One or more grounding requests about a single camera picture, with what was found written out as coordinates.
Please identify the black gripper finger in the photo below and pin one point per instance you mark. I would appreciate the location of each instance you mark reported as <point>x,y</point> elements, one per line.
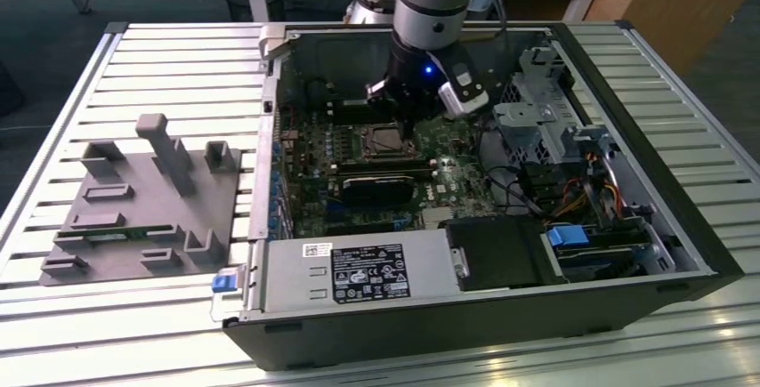
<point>409,131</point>

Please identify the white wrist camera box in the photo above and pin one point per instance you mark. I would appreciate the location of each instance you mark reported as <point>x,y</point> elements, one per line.
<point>467,89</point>

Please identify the silver power supply unit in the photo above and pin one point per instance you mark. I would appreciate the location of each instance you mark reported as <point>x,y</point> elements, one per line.
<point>297,271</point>

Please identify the black drive bay shroud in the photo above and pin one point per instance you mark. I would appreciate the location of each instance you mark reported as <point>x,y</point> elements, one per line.
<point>501,253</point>

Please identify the metal drive cage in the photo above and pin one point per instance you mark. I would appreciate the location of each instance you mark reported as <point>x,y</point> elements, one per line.
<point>535,115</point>

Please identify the blue case latch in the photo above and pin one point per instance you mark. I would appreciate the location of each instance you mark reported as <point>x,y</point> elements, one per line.
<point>225,281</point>

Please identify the green RAM stick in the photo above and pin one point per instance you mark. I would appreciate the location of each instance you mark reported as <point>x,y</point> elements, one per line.
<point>137,233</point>

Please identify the CPU socket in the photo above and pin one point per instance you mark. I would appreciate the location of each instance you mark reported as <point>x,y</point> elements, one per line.
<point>360,151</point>

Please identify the black graphics card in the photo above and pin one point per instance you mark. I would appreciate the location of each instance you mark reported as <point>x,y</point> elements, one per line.
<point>377,189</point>

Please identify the green motherboard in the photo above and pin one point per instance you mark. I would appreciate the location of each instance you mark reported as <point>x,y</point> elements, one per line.
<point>452,182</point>

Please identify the silver heatsink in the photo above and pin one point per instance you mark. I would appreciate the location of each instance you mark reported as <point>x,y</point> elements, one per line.
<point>433,218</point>

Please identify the blue disk carrier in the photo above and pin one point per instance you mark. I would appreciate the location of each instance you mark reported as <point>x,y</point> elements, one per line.
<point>568,236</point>

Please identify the black open PC case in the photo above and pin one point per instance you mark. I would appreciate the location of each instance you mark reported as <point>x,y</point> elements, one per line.
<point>416,342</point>

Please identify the silver square CPU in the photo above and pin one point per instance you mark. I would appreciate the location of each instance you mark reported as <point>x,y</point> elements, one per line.
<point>386,139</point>

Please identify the grey parts rack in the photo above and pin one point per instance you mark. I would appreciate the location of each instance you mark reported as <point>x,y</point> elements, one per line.
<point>142,209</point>

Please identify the wooden cabinet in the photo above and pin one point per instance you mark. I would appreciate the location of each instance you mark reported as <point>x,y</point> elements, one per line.
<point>678,9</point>

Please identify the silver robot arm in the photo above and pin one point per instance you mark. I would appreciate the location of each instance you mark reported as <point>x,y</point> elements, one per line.
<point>433,0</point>

